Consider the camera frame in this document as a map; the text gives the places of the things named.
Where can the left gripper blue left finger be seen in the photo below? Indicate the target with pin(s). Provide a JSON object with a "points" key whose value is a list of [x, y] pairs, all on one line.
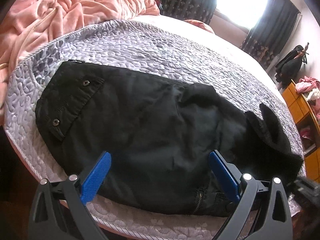
{"points": [[92, 177]]}

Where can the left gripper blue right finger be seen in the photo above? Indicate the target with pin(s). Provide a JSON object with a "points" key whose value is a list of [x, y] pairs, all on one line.
{"points": [[227, 175]]}

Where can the black quilted pants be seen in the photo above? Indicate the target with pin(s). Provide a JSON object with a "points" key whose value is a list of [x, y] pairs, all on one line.
{"points": [[159, 133]]}

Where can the orange wooden cabinet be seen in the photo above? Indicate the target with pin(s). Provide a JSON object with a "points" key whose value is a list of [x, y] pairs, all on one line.
{"points": [[308, 128]]}

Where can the pink clothes pile on cabinet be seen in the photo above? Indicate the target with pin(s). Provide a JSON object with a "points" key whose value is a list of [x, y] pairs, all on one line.
{"points": [[309, 87]]}

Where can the grey white quilted bedspread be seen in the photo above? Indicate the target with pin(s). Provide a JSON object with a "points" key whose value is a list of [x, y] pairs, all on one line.
{"points": [[155, 45]]}

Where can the dark patterned right curtain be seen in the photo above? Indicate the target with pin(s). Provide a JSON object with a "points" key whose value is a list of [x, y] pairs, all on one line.
{"points": [[269, 36]]}

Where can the pink pillow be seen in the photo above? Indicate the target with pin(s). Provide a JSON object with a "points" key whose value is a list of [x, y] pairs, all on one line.
{"points": [[200, 24]]}

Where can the pink fleece blanket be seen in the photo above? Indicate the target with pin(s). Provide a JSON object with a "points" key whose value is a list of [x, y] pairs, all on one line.
{"points": [[30, 24]]}

